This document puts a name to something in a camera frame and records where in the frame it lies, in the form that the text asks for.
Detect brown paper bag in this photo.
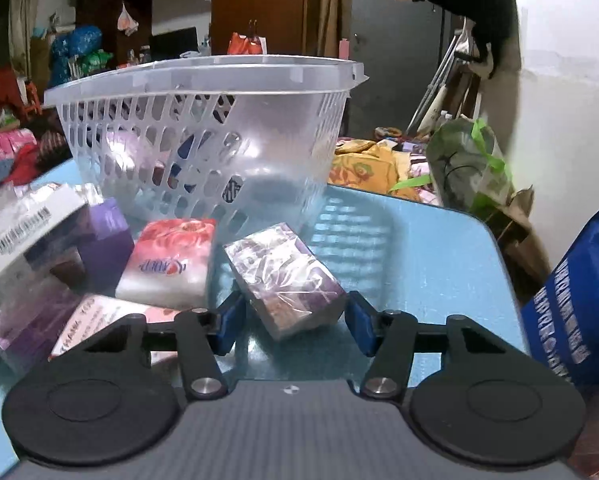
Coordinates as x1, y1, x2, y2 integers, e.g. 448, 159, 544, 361
479, 186, 551, 303

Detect grey door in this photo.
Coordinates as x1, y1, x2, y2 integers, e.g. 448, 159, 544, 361
349, 0, 450, 140

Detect hanging red white bag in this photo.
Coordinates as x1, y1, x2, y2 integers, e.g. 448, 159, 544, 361
228, 31, 269, 57

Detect green clear plastic bag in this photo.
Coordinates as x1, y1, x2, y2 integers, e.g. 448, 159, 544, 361
390, 117, 514, 213

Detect patterned curtain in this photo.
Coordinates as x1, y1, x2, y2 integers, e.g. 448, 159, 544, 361
8, 0, 44, 38

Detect red stool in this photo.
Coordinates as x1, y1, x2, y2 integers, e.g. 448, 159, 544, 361
15, 76, 44, 117

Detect red floral tissue packet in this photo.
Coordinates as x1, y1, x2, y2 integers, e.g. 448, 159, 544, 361
115, 218, 218, 311

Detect hanging white plastic bag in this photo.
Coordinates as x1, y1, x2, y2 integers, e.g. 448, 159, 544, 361
116, 2, 140, 37

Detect purple plastic-wrapped box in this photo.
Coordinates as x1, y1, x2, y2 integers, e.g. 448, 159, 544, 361
223, 222, 347, 342

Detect plain purple box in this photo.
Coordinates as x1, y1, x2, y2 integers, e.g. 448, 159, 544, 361
74, 197, 136, 292

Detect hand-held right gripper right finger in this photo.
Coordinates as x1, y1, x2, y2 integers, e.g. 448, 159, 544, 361
346, 290, 516, 402

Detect white printed box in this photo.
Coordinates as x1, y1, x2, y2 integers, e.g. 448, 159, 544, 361
0, 184, 91, 281

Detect black monitor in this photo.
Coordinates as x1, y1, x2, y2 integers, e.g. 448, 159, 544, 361
150, 26, 200, 59

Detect metal crutches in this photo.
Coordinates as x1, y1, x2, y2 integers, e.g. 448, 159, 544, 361
407, 27, 473, 136

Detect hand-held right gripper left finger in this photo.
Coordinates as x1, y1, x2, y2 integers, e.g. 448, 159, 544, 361
84, 290, 247, 402

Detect blue plastic bag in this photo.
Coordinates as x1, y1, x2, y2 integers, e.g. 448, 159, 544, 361
48, 25, 103, 88

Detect clear-wrapped purple packet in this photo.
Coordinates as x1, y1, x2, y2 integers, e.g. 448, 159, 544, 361
0, 277, 82, 378

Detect blue fabric bag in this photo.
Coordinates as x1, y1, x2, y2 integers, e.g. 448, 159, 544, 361
521, 202, 599, 397

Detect pink floral cloth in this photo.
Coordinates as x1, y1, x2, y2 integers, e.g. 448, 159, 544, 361
0, 129, 39, 183

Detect clear plastic basket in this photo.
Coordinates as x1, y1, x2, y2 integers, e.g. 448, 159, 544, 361
43, 54, 370, 253

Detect yellow patterned cloth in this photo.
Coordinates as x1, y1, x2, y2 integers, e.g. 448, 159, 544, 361
328, 139, 433, 202

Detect hanging black white garment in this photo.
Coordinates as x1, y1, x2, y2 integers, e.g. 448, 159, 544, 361
389, 0, 519, 80

